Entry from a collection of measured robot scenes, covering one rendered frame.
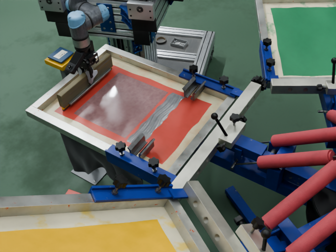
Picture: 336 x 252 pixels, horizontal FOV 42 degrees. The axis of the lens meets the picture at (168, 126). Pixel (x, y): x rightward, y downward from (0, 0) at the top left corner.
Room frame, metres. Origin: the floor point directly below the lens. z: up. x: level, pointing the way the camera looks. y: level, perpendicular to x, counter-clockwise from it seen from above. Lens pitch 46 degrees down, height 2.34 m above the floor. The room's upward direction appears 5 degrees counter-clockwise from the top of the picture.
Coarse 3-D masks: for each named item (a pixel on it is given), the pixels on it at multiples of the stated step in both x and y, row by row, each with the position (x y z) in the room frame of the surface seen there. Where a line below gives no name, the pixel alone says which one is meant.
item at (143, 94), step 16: (112, 80) 1.66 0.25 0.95; (128, 80) 1.65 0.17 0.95; (144, 80) 1.64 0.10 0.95; (112, 96) 1.54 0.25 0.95; (128, 96) 1.54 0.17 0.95; (144, 96) 1.53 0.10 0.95; (160, 96) 1.52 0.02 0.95; (144, 112) 1.42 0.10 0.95; (176, 112) 1.40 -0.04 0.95; (192, 112) 1.39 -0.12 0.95
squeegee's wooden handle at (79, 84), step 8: (104, 56) 1.73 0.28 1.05; (96, 64) 1.67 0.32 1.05; (104, 64) 1.70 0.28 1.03; (80, 80) 1.57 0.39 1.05; (64, 88) 1.51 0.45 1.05; (72, 88) 1.52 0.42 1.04; (80, 88) 1.56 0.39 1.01; (64, 96) 1.48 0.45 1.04; (72, 96) 1.51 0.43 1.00; (64, 104) 1.47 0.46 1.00
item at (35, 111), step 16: (112, 48) 1.88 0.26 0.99; (144, 64) 1.73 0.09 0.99; (160, 64) 1.71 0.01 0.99; (64, 80) 1.65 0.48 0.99; (176, 80) 1.61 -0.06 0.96; (48, 96) 1.54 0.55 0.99; (224, 96) 1.46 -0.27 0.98; (32, 112) 1.44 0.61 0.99; (224, 112) 1.35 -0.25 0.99; (64, 128) 1.32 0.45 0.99; (208, 128) 1.25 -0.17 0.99; (96, 144) 1.21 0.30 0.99; (192, 144) 1.17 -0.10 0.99; (176, 160) 1.09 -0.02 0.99
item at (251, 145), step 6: (240, 138) 1.14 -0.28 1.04; (246, 138) 1.14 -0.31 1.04; (234, 144) 1.11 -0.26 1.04; (240, 144) 1.11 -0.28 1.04; (246, 144) 1.10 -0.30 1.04; (252, 144) 1.10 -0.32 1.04; (258, 144) 1.10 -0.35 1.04; (264, 144) 1.10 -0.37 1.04; (246, 150) 1.08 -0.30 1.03; (252, 150) 1.07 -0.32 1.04; (258, 150) 1.07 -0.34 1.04; (264, 150) 1.07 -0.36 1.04; (246, 156) 1.08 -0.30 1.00; (252, 156) 1.07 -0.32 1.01
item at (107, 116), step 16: (96, 96) 1.55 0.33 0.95; (64, 112) 1.46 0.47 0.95; (80, 112) 1.45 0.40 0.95; (96, 112) 1.44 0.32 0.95; (112, 112) 1.44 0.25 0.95; (128, 112) 1.43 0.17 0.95; (96, 128) 1.34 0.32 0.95; (112, 128) 1.33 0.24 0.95; (128, 128) 1.33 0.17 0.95; (160, 128) 1.31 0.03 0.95; (176, 128) 1.30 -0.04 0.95; (128, 144) 1.23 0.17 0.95; (160, 144) 1.22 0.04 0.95; (176, 144) 1.21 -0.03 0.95; (160, 160) 1.13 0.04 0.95
